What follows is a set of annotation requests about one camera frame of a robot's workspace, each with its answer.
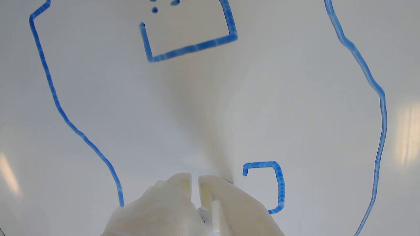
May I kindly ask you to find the large white whiteboard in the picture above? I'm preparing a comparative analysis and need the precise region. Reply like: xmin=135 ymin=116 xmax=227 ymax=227
xmin=0 ymin=0 xmax=420 ymax=236

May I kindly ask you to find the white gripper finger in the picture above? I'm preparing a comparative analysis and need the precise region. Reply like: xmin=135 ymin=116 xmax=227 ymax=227
xmin=102 ymin=173 xmax=212 ymax=236
xmin=198 ymin=174 xmax=284 ymax=236

